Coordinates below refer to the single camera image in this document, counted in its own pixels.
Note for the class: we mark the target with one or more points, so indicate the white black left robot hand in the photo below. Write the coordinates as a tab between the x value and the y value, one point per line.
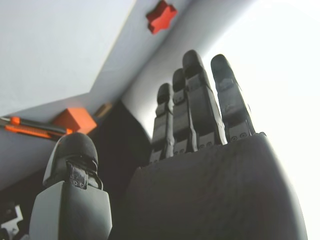
212	195

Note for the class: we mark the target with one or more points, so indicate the orange and black tool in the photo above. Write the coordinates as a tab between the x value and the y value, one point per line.
32	128

